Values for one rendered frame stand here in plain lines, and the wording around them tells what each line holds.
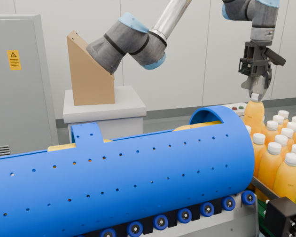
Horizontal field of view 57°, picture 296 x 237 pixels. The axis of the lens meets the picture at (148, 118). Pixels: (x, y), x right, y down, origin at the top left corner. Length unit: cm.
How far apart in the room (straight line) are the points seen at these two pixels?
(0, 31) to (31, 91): 47
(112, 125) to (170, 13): 54
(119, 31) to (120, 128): 38
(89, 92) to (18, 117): 134
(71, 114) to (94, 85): 15
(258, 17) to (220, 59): 301
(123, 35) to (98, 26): 237
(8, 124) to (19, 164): 178
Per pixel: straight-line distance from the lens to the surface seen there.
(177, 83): 382
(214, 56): 395
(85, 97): 112
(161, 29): 123
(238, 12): 105
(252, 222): 99
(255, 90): 104
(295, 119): 123
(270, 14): 101
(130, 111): 108
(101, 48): 111
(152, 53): 118
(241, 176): 81
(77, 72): 109
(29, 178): 64
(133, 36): 111
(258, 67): 103
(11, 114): 239
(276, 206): 88
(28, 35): 222
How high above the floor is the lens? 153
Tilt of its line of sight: 23 degrees down
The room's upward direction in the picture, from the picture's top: straight up
